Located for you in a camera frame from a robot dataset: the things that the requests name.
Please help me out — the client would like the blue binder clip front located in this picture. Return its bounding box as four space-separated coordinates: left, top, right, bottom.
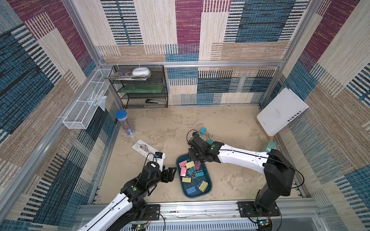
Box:
186 186 197 196

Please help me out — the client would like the yellow binder clip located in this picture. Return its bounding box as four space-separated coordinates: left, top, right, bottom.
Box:
186 161 195 169
182 177 192 183
198 181 209 192

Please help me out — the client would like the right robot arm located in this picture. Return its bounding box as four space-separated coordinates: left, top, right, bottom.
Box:
188 132 298 216

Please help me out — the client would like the white wire wall basket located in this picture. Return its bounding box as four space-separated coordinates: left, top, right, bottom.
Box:
63 68 111 130

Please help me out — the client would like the black wire shelf rack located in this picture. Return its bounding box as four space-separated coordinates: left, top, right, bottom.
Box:
107 65 169 109

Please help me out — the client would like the pink binder clip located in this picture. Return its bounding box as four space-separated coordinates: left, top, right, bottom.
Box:
194 161 201 170
179 160 188 169
180 167 187 177

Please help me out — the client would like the white book leaning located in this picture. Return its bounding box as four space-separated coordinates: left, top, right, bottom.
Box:
257 88 309 136

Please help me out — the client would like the teal binder clip front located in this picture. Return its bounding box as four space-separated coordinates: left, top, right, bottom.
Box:
187 168 197 178

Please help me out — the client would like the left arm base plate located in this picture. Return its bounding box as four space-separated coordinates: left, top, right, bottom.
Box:
119 204 161 222

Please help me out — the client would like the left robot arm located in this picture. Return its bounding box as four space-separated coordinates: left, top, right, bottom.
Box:
80 161 177 231

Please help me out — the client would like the pink binder clip back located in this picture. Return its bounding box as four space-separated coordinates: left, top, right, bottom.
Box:
180 167 187 177

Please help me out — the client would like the yellow binder clip front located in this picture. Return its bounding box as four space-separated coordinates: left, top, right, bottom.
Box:
198 181 209 192

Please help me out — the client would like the pencil tube blue lid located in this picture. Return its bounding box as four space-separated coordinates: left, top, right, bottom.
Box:
115 110 135 136

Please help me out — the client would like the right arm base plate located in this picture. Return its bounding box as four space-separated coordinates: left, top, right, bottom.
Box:
237 201 280 218

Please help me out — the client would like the teal plastic storage box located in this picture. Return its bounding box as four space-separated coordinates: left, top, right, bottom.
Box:
176 154 213 199

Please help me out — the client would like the mint green tape roll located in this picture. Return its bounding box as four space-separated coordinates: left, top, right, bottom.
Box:
265 140 277 153

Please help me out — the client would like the yellow binder clip back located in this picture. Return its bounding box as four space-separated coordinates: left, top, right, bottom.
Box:
186 161 195 169

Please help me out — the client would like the white ruler package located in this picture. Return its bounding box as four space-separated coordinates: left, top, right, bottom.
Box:
132 139 158 160

